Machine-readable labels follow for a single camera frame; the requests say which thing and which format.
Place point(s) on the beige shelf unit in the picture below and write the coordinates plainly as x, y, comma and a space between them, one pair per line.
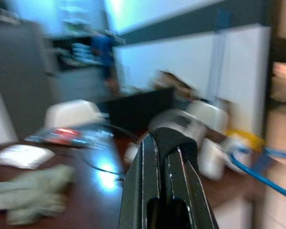
283, 119

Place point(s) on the blue plastic clothes hanger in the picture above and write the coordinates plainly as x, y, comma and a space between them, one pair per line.
282, 154

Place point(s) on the black low cabinet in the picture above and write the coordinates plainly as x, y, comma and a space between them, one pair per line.
138, 107

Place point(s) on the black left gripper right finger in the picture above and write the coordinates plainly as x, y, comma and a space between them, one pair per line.
188, 181

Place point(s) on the red black packet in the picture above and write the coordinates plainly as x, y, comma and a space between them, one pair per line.
64, 137

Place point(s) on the brown cardboard box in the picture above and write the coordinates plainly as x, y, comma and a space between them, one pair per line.
174, 81

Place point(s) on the blue hanging garment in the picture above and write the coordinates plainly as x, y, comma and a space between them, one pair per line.
105, 55

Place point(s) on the grey green cloth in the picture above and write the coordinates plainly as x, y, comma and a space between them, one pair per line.
31, 190

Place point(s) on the cluttered wall shelf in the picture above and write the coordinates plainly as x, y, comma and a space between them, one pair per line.
81, 52

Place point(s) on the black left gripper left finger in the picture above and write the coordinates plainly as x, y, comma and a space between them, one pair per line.
140, 181

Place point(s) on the yellow plastic container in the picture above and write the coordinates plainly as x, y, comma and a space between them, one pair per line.
245, 139

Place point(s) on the white paper sheet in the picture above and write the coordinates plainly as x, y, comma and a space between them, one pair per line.
21, 155

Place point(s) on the grey tall cabinet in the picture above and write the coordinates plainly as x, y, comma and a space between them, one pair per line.
19, 71

